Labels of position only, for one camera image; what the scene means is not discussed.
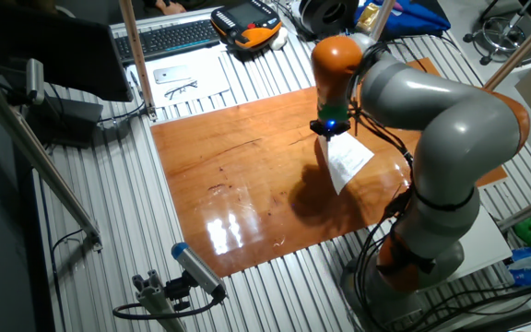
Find black eyeglasses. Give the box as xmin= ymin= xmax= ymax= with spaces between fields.
xmin=163 ymin=78 xmax=199 ymax=101

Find aluminium profile post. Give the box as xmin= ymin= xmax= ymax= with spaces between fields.
xmin=370 ymin=0 xmax=396 ymax=42

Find jar with yellow content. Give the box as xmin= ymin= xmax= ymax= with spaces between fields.
xmin=356 ymin=2 xmax=381 ymax=33

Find black camera clamp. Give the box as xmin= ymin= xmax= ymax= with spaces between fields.
xmin=163 ymin=271 xmax=198 ymax=312

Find short aluminium profile mount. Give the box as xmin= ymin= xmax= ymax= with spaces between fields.
xmin=131 ymin=269 xmax=187 ymax=332

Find person's bare hand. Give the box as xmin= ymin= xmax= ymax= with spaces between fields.
xmin=154 ymin=0 xmax=187 ymax=15

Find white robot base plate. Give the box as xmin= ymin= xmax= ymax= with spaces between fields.
xmin=444 ymin=205 xmax=513 ymax=282

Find grey diagonal frame strut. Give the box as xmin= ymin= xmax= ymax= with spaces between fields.
xmin=0 ymin=62 xmax=104 ymax=253

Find tan frame post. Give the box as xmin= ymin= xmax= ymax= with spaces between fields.
xmin=118 ymin=0 xmax=159 ymax=122

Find silver smartphone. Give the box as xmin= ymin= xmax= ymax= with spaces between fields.
xmin=153 ymin=65 xmax=192 ymax=85

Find printed paper document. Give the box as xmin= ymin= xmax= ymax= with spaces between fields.
xmin=125 ymin=48 xmax=232 ymax=110

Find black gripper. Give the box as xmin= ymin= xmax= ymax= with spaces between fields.
xmin=310 ymin=118 xmax=352 ymax=142

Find black camera cable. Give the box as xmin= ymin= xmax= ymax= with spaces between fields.
xmin=112 ymin=294 xmax=226 ymax=321

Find black round device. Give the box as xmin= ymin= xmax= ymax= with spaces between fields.
xmin=298 ymin=0 xmax=361 ymax=41

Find chair base with wheels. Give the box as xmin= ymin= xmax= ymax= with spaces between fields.
xmin=462 ymin=0 xmax=531 ymax=65

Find silver camera with blue end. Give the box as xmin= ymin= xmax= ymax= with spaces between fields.
xmin=171 ymin=242 xmax=228 ymax=301

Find thin black cable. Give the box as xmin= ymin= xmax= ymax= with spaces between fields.
xmin=97 ymin=99 xmax=148 ymax=125

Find black monitor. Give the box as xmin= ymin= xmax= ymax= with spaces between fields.
xmin=0 ymin=0 xmax=134 ymax=102

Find white rounded object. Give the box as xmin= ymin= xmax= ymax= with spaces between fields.
xmin=269 ymin=26 xmax=289 ymax=51

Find black computer keyboard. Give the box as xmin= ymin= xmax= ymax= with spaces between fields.
xmin=113 ymin=18 xmax=221 ymax=65

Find white paper sheet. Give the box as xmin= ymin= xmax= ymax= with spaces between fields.
xmin=318 ymin=131 xmax=376 ymax=196

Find blue and white package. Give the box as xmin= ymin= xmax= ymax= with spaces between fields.
xmin=504 ymin=247 xmax=531 ymax=287

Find black and orange teach pendant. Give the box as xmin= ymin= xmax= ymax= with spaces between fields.
xmin=209 ymin=0 xmax=283 ymax=51

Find grey frame bar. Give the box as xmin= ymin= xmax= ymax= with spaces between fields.
xmin=498 ymin=188 xmax=531 ymax=231

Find dark grey box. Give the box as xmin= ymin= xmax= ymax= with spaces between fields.
xmin=25 ymin=95 xmax=104 ymax=148

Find wooden board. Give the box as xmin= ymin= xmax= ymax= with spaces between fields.
xmin=150 ymin=57 xmax=509 ymax=278

